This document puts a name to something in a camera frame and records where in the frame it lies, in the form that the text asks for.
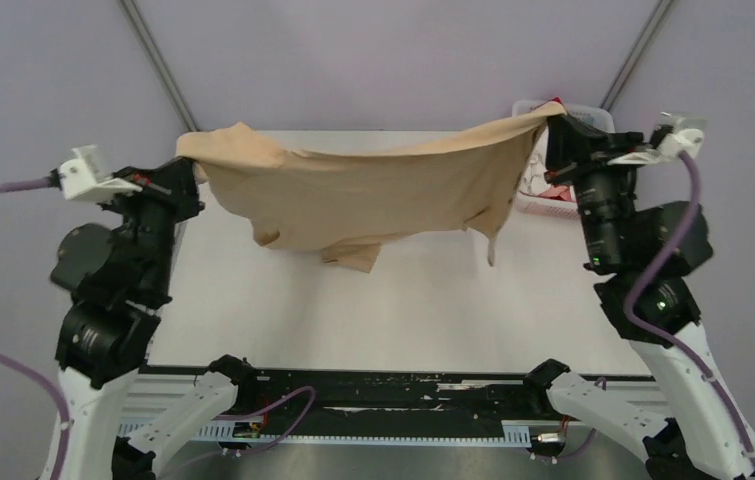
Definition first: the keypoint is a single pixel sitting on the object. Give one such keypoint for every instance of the aluminium frame post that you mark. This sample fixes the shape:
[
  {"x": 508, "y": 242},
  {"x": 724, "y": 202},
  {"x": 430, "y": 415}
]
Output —
[
  {"x": 140, "y": 29},
  {"x": 638, "y": 50}
]

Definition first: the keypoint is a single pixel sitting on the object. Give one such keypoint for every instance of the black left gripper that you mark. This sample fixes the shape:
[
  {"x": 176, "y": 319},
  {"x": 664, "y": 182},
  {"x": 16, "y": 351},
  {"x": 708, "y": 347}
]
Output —
[{"x": 176, "y": 181}]

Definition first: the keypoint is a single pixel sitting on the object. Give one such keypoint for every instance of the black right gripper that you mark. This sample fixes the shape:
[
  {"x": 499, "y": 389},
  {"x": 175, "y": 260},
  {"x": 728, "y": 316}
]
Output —
[{"x": 573, "y": 149}]

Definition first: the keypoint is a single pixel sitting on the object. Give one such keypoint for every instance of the pink t-shirt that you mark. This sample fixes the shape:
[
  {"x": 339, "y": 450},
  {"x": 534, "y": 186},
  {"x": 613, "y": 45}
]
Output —
[{"x": 558, "y": 193}]

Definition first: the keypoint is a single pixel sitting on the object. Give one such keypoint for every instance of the beige t-shirt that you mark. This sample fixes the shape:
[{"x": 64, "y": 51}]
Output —
[{"x": 345, "y": 207}]

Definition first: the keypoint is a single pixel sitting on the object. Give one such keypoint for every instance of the white crumpled t-shirt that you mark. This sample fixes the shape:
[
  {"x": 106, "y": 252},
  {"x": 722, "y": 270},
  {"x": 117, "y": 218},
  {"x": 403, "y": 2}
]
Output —
[{"x": 532, "y": 181}]

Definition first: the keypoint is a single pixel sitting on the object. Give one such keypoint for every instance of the right aluminium frame post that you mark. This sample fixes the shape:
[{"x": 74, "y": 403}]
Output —
[{"x": 638, "y": 50}]

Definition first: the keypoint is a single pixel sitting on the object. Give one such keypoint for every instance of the left aluminium frame post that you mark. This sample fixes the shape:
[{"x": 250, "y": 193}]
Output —
[{"x": 140, "y": 29}]

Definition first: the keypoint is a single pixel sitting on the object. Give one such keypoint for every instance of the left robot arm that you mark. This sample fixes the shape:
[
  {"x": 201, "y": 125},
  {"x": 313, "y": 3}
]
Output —
[{"x": 118, "y": 280}]

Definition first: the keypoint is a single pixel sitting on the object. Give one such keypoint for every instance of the white plastic laundry basket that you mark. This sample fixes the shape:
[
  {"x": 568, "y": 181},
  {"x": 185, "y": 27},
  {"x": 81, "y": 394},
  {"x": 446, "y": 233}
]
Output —
[{"x": 593, "y": 116}]

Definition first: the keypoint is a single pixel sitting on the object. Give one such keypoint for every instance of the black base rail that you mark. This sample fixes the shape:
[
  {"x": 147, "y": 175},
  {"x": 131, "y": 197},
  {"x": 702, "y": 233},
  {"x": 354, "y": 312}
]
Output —
[{"x": 391, "y": 404}]

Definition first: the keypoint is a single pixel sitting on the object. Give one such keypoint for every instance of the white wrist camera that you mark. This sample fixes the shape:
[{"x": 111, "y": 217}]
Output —
[
  {"x": 674, "y": 133},
  {"x": 84, "y": 177}
]

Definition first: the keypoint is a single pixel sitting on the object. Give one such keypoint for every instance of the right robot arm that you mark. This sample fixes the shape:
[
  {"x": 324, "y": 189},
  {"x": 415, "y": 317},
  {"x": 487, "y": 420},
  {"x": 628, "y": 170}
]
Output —
[{"x": 643, "y": 258}]

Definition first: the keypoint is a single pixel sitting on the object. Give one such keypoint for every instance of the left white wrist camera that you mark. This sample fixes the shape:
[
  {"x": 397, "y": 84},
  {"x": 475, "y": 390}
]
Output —
[{"x": 84, "y": 177}]

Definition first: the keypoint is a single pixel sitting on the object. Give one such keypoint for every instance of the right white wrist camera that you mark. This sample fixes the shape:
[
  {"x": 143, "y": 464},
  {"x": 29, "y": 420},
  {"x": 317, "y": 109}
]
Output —
[{"x": 674, "y": 133}]

